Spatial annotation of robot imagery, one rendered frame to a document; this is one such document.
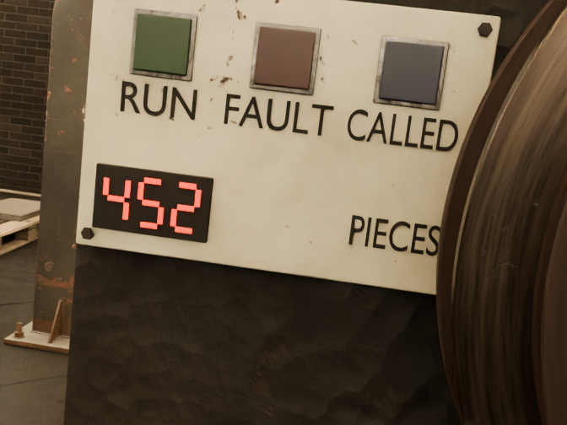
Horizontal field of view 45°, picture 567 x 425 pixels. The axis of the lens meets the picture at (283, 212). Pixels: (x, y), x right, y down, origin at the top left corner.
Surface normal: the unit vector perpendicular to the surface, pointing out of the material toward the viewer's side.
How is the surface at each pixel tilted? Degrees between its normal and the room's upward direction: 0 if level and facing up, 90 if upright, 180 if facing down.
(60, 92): 90
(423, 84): 90
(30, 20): 90
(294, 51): 90
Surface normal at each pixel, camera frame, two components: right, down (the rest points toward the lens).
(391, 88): -0.11, 0.14
